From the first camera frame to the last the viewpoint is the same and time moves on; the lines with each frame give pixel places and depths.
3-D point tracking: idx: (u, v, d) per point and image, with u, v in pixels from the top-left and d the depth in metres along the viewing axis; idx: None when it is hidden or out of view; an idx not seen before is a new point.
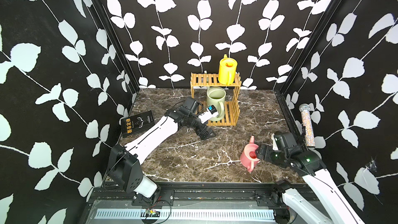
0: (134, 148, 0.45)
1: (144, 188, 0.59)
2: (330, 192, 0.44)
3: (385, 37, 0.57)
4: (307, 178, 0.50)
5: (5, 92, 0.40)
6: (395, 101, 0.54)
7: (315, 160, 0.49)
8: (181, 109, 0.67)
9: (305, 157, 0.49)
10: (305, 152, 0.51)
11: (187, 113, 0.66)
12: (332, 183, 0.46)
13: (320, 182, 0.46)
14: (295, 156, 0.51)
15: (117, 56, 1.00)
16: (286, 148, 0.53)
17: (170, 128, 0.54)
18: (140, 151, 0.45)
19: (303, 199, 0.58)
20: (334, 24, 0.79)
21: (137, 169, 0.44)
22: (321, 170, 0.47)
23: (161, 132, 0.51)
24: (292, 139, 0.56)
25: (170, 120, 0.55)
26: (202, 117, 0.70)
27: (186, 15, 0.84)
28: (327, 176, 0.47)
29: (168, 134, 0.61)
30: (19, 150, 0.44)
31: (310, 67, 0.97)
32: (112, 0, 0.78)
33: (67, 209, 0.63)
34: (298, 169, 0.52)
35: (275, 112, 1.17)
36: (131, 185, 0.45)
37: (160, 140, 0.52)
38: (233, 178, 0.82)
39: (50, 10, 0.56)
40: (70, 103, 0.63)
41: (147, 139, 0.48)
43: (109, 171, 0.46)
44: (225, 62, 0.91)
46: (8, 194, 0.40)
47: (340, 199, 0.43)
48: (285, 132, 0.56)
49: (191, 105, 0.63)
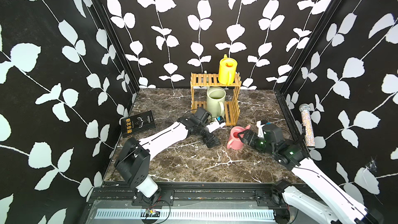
0: (147, 144, 0.47)
1: (146, 187, 0.60)
2: (316, 177, 0.47)
3: (385, 37, 0.57)
4: (294, 170, 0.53)
5: (5, 92, 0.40)
6: (395, 101, 0.54)
7: (298, 152, 0.53)
8: (191, 117, 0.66)
9: (289, 151, 0.53)
10: (289, 145, 0.55)
11: (197, 123, 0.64)
12: (317, 168, 0.49)
13: (305, 170, 0.49)
14: (282, 151, 0.55)
15: (117, 56, 1.00)
16: (274, 142, 0.60)
17: (181, 135, 0.58)
18: (153, 147, 0.47)
19: (302, 195, 0.58)
20: (334, 24, 0.79)
21: (145, 166, 0.46)
22: (304, 159, 0.51)
23: (171, 136, 0.53)
24: (280, 134, 0.57)
25: (181, 127, 0.57)
26: (209, 126, 0.73)
27: (186, 15, 0.84)
28: (312, 163, 0.50)
29: (178, 138, 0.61)
30: (19, 150, 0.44)
31: (310, 67, 0.97)
32: (112, 0, 0.78)
33: (67, 209, 0.63)
34: (285, 164, 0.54)
35: (275, 112, 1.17)
36: (136, 180, 0.46)
37: (171, 142, 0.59)
38: (233, 178, 0.82)
39: (50, 10, 0.56)
40: (70, 103, 0.63)
41: (159, 139, 0.50)
43: (117, 163, 0.47)
44: (225, 62, 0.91)
46: (8, 194, 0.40)
47: (328, 182, 0.46)
48: (274, 127, 0.56)
49: (201, 115, 0.66)
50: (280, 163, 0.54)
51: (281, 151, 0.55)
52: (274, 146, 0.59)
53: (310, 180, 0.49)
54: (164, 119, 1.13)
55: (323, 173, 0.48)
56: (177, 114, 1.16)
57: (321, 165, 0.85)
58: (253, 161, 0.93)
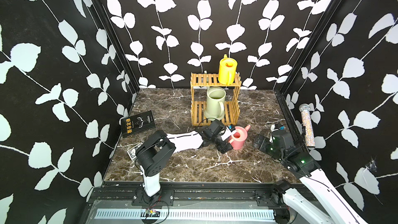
0: (172, 139, 0.52)
1: (154, 183, 0.62)
2: (326, 191, 0.46)
3: (385, 37, 0.57)
4: (302, 179, 0.51)
5: (5, 92, 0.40)
6: (395, 101, 0.54)
7: (310, 162, 0.51)
8: (205, 130, 0.73)
9: (300, 159, 0.51)
10: (300, 153, 0.53)
11: (210, 136, 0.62)
12: (328, 182, 0.47)
13: (315, 182, 0.47)
14: (292, 158, 0.53)
15: (117, 56, 1.00)
16: (283, 149, 0.57)
17: (197, 144, 0.64)
18: (177, 142, 0.52)
19: (304, 199, 0.58)
20: (334, 24, 0.79)
21: (167, 158, 0.50)
22: (316, 170, 0.49)
23: (187, 141, 0.57)
24: (289, 140, 0.55)
25: (198, 135, 0.64)
26: (223, 135, 0.78)
27: (186, 15, 0.84)
28: (323, 176, 0.48)
29: (193, 146, 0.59)
30: (19, 150, 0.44)
31: (310, 67, 0.97)
32: (112, 0, 0.78)
33: (67, 209, 0.63)
34: (294, 171, 0.53)
35: (275, 112, 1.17)
36: (153, 170, 0.49)
37: (184, 147, 0.59)
38: (233, 178, 0.82)
39: (50, 10, 0.56)
40: (70, 103, 0.63)
41: (181, 139, 0.55)
43: (141, 148, 0.51)
44: (225, 62, 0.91)
46: (8, 194, 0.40)
47: (338, 198, 0.44)
48: (284, 132, 0.55)
49: (214, 128, 0.70)
50: (289, 170, 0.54)
51: (291, 158, 0.53)
52: (283, 153, 0.58)
53: (319, 193, 0.47)
54: (164, 119, 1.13)
55: (333, 187, 0.46)
56: (177, 114, 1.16)
57: (321, 165, 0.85)
58: (253, 161, 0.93)
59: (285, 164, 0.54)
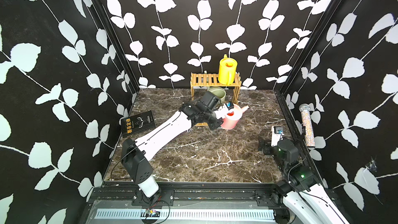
0: (144, 144, 0.45)
1: (147, 187, 0.60)
2: (325, 205, 0.48)
3: (385, 37, 0.57)
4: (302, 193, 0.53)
5: (5, 92, 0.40)
6: (395, 101, 0.54)
7: (310, 176, 0.53)
8: (197, 104, 0.59)
9: (300, 173, 0.53)
10: (302, 167, 0.55)
11: (203, 109, 0.57)
12: (327, 197, 0.49)
13: (313, 196, 0.50)
14: (294, 172, 0.54)
15: (117, 56, 1.00)
16: (287, 162, 0.57)
17: (184, 128, 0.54)
18: (147, 149, 0.44)
19: (306, 206, 0.59)
20: (334, 24, 0.79)
21: (143, 165, 0.44)
22: (315, 185, 0.51)
23: (171, 130, 0.49)
24: (296, 154, 0.56)
25: (183, 117, 0.51)
26: (218, 112, 0.67)
27: (186, 15, 0.84)
28: (322, 191, 0.50)
29: (180, 131, 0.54)
30: (19, 150, 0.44)
31: (310, 67, 0.97)
32: (112, 0, 0.78)
33: (67, 209, 0.63)
34: (294, 185, 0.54)
35: (275, 112, 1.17)
36: (140, 177, 0.47)
37: (171, 137, 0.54)
38: (233, 178, 0.82)
39: (50, 10, 0.56)
40: (70, 103, 0.63)
41: (158, 135, 0.47)
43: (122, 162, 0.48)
44: (225, 62, 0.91)
46: (8, 194, 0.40)
47: (335, 213, 0.46)
48: (291, 146, 0.55)
49: (209, 100, 0.58)
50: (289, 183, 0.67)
51: (292, 172, 0.55)
52: (286, 166, 0.57)
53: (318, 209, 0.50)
54: (164, 119, 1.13)
55: (332, 202, 0.48)
56: None
57: (321, 165, 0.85)
58: (253, 161, 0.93)
59: (287, 177, 0.56)
